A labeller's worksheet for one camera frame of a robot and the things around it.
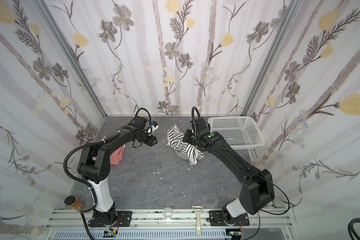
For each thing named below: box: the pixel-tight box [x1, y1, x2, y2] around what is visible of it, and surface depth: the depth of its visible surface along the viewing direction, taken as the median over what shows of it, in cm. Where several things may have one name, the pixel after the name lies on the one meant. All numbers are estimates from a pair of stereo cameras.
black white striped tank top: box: [166, 125, 205, 166], surface depth 88 cm
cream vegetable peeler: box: [192, 205, 204, 237], surface depth 75 cm
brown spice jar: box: [64, 195, 85, 212], surface depth 74 cm
